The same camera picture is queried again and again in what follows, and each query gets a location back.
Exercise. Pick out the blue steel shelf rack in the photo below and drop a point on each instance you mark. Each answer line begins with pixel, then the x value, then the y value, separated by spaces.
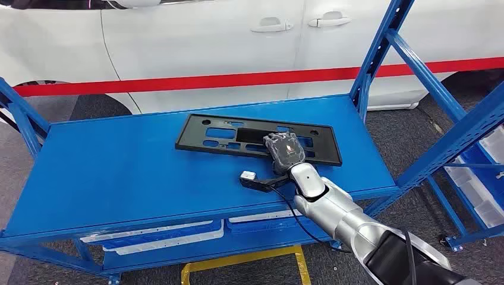
pixel 138 177

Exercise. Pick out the red barrier belt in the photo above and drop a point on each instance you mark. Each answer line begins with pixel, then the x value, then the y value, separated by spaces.
pixel 197 80

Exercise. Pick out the white car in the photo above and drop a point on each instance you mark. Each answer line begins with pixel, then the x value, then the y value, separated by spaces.
pixel 197 39

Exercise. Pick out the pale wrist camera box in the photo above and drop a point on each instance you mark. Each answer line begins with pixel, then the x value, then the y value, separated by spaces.
pixel 249 178

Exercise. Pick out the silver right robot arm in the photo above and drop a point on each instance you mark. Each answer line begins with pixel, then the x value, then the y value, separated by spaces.
pixel 334 208

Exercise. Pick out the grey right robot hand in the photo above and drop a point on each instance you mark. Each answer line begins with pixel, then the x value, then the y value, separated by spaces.
pixel 284 151

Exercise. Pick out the black plastic plate bracket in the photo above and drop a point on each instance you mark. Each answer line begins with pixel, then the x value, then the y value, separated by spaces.
pixel 197 139

